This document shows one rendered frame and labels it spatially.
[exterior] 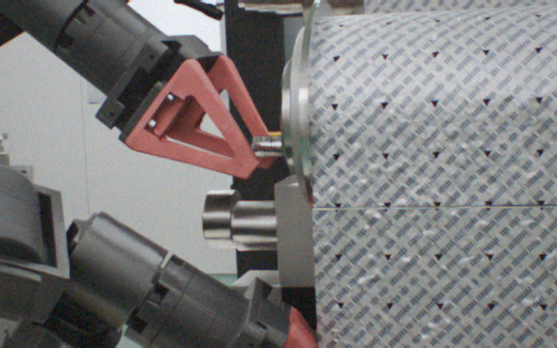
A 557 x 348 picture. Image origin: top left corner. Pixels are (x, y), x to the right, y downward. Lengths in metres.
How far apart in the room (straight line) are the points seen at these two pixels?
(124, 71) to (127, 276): 0.15
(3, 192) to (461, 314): 0.27
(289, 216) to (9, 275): 0.22
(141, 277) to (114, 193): 6.04
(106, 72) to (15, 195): 0.13
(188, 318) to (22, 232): 0.11
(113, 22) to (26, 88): 6.09
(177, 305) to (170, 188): 5.93
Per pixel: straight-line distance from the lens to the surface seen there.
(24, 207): 0.69
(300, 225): 0.80
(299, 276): 0.80
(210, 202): 0.82
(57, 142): 6.82
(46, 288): 0.68
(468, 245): 0.70
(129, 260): 0.70
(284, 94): 0.75
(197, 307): 0.70
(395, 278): 0.71
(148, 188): 6.66
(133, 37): 0.79
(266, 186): 1.07
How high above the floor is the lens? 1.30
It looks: 6 degrees down
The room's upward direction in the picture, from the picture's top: 2 degrees counter-clockwise
